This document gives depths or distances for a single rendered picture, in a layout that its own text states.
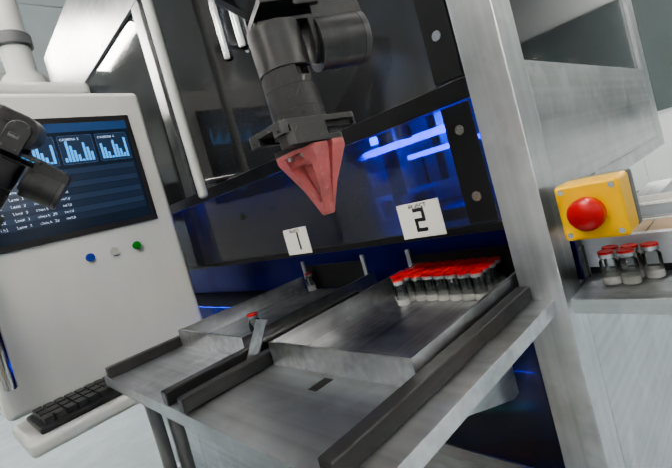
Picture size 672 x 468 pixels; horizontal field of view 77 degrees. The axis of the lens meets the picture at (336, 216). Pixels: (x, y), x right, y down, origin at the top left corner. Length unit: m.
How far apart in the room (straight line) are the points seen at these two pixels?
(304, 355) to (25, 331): 0.79
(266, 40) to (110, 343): 0.99
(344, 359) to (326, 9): 0.40
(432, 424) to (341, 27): 0.40
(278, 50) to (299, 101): 0.05
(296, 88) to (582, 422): 0.59
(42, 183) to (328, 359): 0.59
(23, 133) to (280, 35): 0.55
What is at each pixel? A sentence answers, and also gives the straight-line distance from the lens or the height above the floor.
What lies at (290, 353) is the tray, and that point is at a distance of 0.61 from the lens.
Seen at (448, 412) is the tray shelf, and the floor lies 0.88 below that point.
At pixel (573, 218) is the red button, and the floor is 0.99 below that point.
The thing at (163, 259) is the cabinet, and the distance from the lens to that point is 1.33.
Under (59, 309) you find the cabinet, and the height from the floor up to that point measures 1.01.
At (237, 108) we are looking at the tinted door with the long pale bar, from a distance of 1.07.
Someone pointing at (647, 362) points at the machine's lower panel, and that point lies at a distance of 1.01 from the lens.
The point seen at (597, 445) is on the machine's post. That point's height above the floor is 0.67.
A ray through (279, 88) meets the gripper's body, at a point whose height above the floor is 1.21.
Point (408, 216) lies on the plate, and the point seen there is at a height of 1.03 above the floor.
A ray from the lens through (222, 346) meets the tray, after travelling 0.79.
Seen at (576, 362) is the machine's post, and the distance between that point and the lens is 0.69.
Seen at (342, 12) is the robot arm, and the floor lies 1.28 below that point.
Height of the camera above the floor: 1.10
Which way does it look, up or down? 3 degrees down
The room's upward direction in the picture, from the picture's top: 15 degrees counter-clockwise
